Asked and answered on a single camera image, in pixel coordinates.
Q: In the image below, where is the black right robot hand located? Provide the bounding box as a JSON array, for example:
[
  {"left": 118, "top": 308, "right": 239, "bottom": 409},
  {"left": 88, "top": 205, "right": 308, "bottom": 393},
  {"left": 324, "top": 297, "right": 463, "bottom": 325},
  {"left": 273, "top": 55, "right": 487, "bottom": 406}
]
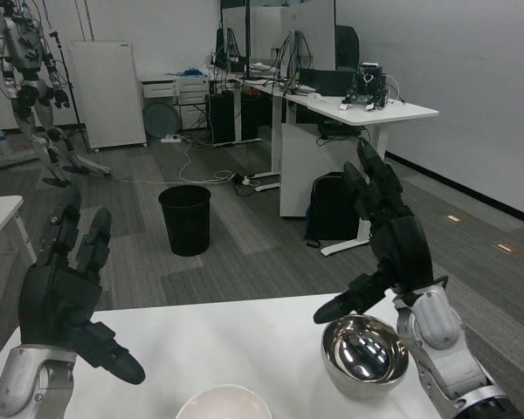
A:
[{"left": 313, "top": 137, "right": 433, "bottom": 325}]

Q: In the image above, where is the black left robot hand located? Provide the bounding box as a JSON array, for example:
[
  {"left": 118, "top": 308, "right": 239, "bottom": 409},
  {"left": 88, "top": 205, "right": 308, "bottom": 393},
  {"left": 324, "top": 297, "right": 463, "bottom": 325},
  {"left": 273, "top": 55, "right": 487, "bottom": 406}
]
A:
[{"left": 17, "top": 189, "right": 147, "bottom": 386}]

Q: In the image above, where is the shiny metal bowl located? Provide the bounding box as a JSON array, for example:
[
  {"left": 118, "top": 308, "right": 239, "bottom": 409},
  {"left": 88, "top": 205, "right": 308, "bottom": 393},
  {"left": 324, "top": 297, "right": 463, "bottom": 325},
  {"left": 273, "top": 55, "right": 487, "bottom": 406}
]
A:
[{"left": 321, "top": 317, "right": 410, "bottom": 401}]

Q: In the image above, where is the white bowl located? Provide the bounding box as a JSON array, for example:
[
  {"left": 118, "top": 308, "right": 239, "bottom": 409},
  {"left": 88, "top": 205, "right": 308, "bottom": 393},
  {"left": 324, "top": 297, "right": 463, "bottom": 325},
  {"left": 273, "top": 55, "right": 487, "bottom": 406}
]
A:
[{"left": 175, "top": 383, "right": 272, "bottom": 419}]

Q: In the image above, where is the black backpack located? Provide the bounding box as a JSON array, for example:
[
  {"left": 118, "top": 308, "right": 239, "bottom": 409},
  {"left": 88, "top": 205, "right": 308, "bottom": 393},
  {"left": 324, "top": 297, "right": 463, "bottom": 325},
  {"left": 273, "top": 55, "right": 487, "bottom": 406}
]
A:
[{"left": 304, "top": 171, "right": 363, "bottom": 249}]

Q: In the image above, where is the white office desk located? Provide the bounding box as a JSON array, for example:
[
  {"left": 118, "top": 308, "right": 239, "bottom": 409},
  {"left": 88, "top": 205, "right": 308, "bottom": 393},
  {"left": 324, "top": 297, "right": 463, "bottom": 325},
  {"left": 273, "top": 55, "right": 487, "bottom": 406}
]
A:
[{"left": 226, "top": 72, "right": 440, "bottom": 258}]

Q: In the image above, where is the black trash bin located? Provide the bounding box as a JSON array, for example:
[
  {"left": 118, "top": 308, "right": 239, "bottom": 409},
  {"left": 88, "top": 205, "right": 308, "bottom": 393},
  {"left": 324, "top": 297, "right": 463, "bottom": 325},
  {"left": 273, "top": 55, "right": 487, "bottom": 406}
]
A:
[{"left": 157, "top": 184, "right": 213, "bottom": 258}]

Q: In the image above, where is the small black robot device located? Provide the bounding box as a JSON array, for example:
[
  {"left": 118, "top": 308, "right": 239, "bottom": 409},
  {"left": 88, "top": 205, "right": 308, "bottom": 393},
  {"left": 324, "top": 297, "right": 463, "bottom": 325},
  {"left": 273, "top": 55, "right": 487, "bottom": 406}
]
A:
[{"left": 340, "top": 62, "right": 392, "bottom": 113}]

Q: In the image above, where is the black box on desk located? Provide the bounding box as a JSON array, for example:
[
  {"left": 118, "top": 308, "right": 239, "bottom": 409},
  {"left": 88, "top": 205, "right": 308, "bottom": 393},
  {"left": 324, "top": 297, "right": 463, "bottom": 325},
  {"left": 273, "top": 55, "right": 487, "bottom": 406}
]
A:
[{"left": 299, "top": 67, "right": 357, "bottom": 96}]

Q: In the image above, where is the black computer tower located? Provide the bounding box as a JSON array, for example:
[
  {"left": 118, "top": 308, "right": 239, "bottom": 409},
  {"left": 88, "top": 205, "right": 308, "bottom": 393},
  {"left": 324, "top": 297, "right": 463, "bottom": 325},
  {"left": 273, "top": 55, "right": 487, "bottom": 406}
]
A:
[
  {"left": 240, "top": 93, "right": 272, "bottom": 141},
  {"left": 204, "top": 92, "right": 237, "bottom": 147}
]

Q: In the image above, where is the black office chair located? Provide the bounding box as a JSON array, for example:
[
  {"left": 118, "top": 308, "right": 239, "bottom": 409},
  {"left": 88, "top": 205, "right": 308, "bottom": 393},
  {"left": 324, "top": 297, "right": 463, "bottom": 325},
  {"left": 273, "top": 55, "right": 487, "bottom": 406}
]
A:
[{"left": 334, "top": 24, "right": 360, "bottom": 70}]

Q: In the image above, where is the round grey tray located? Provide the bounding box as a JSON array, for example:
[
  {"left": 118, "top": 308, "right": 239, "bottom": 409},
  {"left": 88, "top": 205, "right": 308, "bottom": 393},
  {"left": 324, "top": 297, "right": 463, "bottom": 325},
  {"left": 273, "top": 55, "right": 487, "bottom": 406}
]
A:
[{"left": 142, "top": 101, "right": 179, "bottom": 140}]

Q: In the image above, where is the white rolling board cabinet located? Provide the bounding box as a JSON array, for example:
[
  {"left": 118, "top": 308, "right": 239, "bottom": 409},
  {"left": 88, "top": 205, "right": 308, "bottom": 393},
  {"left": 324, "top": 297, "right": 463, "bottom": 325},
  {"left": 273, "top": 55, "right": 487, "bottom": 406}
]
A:
[{"left": 66, "top": 40, "right": 148, "bottom": 153}]

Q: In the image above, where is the black tripod stand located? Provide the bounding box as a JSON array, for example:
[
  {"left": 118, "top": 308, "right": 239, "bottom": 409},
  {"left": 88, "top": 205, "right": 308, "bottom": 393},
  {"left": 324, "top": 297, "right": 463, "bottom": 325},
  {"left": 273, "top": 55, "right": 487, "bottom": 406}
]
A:
[{"left": 47, "top": 30, "right": 91, "bottom": 154}]

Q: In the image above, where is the white-backed monitor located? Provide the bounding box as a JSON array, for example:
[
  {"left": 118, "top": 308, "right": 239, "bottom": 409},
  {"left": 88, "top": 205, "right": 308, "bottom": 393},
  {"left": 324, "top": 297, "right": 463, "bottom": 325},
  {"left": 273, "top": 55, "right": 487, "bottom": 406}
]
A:
[{"left": 280, "top": 0, "right": 337, "bottom": 71}]

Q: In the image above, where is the white drawer cabinet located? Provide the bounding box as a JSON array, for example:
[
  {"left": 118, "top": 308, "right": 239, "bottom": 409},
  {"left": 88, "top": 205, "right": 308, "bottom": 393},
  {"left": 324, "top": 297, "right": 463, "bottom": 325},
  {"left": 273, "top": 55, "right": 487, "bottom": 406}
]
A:
[{"left": 140, "top": 76, "right": 210, "bottom": 131}]

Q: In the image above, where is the grey humanoid robot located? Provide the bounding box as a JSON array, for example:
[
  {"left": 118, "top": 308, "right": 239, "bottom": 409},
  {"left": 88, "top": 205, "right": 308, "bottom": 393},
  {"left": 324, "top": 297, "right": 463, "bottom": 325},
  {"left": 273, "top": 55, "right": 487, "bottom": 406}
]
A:
[{"left": 0, "top": 0, "right": 111, "bottom": 188}]

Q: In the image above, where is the white floor cable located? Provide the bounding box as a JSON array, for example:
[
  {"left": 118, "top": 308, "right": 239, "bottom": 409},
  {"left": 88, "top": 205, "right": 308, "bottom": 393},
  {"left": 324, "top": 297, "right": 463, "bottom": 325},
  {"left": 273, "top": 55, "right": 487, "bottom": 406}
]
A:
[{"left": 113, "top": 138, "right": 237, "bottom": 184}]

